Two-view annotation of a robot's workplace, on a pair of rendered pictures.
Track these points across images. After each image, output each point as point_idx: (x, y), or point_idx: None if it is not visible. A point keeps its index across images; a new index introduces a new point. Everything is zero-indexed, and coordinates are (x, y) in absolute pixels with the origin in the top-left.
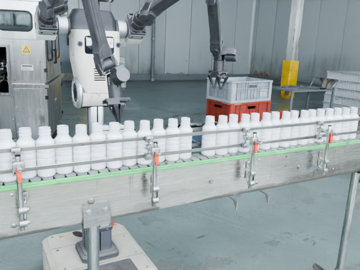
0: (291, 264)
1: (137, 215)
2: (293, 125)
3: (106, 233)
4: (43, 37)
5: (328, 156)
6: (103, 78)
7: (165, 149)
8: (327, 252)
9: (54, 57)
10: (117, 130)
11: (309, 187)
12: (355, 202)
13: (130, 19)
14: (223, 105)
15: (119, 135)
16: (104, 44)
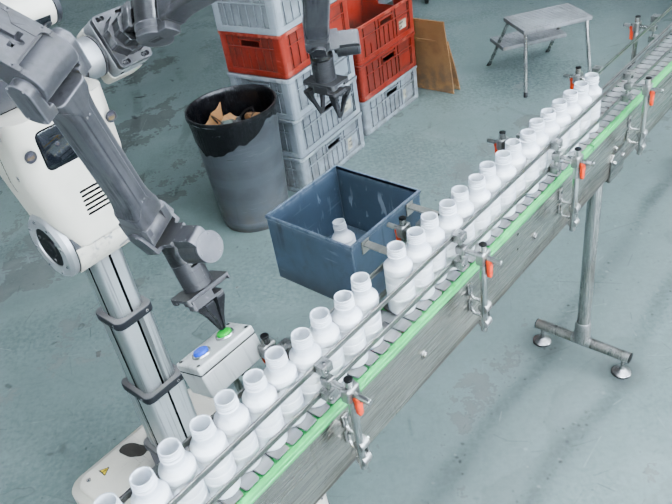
0: (494, 326)
1: (188, 328)
2: (519, 174)
3: None
4: None
5: (570, 188)
6: (105, 200)
7: (343, 352)
8: (537, 277)
9: None
10: (265, 389)
11: (451, 140)
12: None
13: (105, 35)
14: (261, 40)
15: (272, 393)
16: (144, 197)
